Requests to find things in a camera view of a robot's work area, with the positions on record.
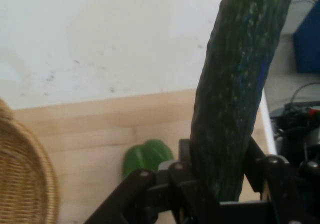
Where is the dark green cucumber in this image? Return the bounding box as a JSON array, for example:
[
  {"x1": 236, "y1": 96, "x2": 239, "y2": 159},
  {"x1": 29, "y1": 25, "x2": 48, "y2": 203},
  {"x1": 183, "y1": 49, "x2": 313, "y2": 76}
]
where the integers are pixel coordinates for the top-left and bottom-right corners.
[{"x1": 189, "y1": 0, "x2": 297, "y2": 203}]

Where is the blue box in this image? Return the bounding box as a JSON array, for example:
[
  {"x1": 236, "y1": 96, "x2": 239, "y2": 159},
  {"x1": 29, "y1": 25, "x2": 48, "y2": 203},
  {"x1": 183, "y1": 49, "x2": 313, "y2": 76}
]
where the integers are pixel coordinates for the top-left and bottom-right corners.
[{"x1": 292, "y1": 0, "x2": 320, "y2": 74}]

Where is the green bell pepper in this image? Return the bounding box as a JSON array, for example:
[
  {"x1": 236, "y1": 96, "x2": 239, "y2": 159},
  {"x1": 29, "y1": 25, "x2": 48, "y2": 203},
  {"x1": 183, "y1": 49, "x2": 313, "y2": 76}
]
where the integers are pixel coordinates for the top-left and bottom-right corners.
[{"x1": 121, "y1": 138, "x2": 175, "y2": 180}]

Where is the woven wicker basket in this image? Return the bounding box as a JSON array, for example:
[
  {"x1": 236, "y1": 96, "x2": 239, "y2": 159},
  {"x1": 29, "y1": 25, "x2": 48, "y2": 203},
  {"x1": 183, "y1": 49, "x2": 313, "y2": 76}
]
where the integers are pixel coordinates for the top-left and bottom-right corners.
[{"x1": 0, "y1": 97, "x2": 60, "y2": 224}]

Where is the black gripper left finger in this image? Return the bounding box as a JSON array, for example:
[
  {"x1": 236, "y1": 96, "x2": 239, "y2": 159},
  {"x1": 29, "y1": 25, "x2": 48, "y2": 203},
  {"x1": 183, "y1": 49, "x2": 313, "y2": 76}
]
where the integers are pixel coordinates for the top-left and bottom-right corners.
[{"x1": 82, "y1": 138, "x2": 221, "y2": 224}]

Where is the wooden cutting board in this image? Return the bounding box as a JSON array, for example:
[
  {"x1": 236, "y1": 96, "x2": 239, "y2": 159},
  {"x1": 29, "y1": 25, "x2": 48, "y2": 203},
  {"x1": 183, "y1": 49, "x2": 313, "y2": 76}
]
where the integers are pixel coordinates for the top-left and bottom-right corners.
[{"x1": 11, "y1": 88, "x2": 271, "y2": 224}]

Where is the thin black floor cable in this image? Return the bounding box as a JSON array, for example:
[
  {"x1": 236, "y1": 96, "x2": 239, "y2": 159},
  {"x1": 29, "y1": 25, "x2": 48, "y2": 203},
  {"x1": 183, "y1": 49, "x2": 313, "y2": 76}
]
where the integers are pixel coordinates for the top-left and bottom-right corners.
[{"x1": 290, "y1": 81, "x2": 320, "y2": 105}]

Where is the black equipment with red knob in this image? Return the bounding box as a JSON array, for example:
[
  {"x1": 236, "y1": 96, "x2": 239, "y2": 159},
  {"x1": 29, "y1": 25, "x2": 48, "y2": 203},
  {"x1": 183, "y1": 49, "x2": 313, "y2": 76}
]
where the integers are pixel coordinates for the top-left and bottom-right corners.
[{"x1": 269, "y1": 101, "x2": 320, "y2": 187}]

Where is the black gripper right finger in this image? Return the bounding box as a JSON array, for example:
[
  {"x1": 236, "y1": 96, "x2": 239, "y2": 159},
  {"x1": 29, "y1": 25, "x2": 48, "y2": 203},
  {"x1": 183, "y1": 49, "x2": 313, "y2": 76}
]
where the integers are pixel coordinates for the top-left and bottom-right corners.
[{"x1": 242, "y1": 136, "x2": 308, "y2": 224}]

